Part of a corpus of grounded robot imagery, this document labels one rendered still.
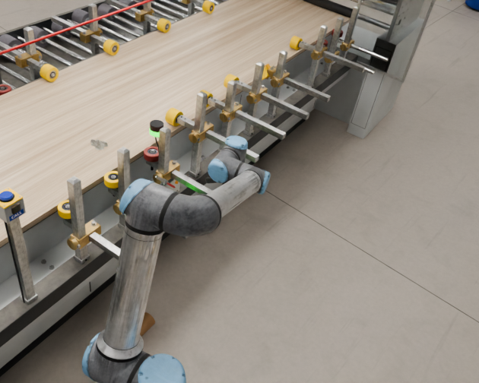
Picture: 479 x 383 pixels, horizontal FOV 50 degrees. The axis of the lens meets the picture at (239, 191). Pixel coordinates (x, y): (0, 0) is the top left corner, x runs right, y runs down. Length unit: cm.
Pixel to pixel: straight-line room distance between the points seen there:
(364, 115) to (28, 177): 288
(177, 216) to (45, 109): 146
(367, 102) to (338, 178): 72
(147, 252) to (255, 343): 145
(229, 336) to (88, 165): 118
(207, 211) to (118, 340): 52
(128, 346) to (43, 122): 130
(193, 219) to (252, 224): 202
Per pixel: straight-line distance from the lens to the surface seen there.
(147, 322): 277
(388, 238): 362
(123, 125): 258
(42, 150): 244
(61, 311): 275
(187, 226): 140
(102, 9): 396
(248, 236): 331
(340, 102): 457
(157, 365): 172
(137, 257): 150
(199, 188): 229
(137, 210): 143
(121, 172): 210
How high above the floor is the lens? 237
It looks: 41 degrees down
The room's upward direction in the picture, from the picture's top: 10 degrees clockwise
